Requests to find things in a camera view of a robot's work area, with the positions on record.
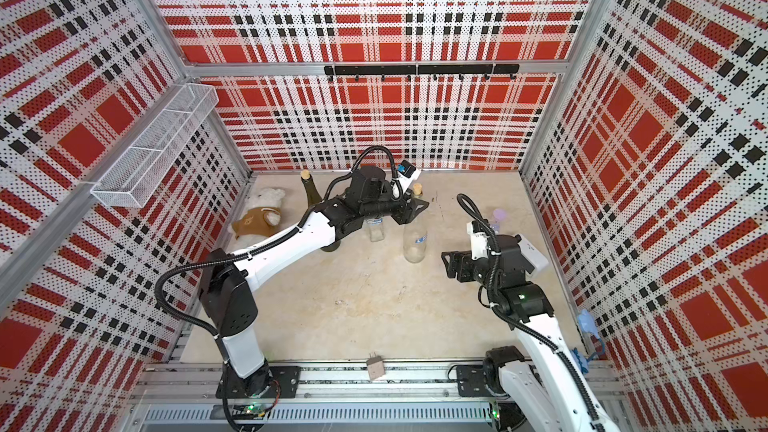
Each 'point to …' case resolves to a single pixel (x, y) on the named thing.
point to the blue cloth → (586, 322)
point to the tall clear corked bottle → (415, 235)
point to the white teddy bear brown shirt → (261, 215)
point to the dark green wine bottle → (313, 197)
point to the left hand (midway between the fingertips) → (424, 198)
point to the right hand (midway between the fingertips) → (459, 255)
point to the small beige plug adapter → (376, 366)
